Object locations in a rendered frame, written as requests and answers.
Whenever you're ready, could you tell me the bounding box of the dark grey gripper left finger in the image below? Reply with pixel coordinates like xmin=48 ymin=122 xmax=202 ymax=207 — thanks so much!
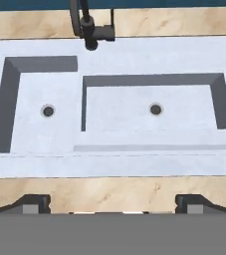
xmin=0 ymin=194 xmax=52 ymax=215

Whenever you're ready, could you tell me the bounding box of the black sink tap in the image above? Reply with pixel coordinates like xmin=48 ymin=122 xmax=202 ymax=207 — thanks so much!
xmin=69 ymin=0 xmax=116 ymax=52

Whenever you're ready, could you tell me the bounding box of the pale grey double sink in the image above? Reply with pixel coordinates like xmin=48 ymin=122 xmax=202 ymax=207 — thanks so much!
xmin=0 ymin=35 xmax=226 ymax=179

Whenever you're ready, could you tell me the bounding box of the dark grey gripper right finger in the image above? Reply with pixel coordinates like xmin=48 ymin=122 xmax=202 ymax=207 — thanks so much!
xmin=174 ymin=193 xmax=226 ymax=215

